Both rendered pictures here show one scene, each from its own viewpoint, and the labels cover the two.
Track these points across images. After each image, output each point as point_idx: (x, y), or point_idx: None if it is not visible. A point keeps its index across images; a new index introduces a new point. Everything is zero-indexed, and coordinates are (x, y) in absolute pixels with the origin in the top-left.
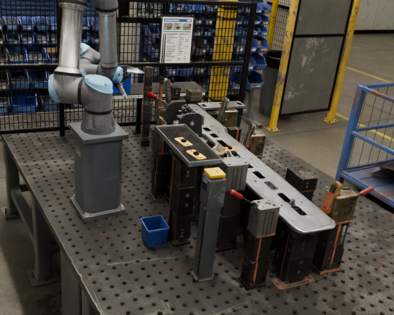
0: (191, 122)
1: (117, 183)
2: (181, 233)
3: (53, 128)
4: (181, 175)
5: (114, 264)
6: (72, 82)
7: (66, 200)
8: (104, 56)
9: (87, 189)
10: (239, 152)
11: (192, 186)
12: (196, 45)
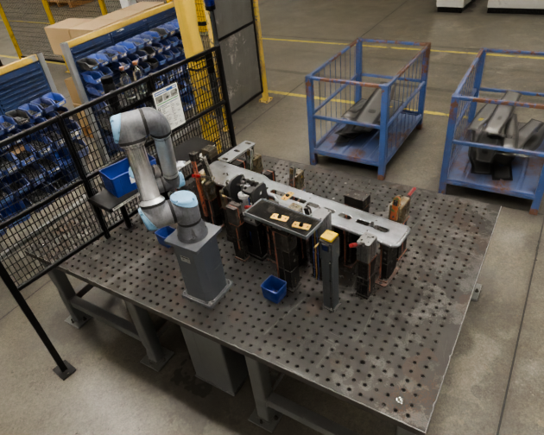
0: (259, 192)
1: (222, 267)
2: (294, 280)
3: (99, 236)
4: (288, 242)
5: (267, 330)
6: (164, 210)
7: (179, 299)
8: (169, 171)
9: (205, 284)
10: (296, 195)
11: (295, 245)
12: (185, 104)
